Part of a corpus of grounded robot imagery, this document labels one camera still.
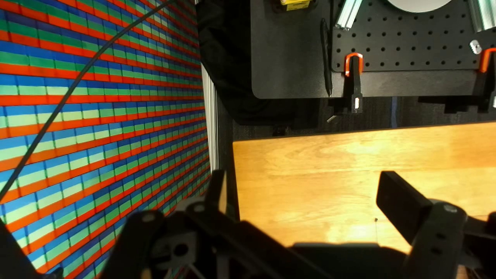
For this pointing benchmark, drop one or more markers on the yellow emergency stop button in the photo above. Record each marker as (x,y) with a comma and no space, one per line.
(295,3)

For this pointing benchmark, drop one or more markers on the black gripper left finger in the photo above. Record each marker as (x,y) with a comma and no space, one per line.
(207,248)

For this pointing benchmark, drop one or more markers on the colourful striped backdrop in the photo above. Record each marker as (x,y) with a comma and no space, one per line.
(78,155)

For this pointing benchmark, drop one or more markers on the black pegboard base plate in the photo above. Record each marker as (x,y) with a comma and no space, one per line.
(413,46)

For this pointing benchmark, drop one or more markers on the aluminium extrusion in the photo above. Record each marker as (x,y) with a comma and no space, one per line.
(486,12)
(349,12)

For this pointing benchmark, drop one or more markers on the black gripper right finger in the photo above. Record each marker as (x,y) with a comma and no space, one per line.
(444,241)

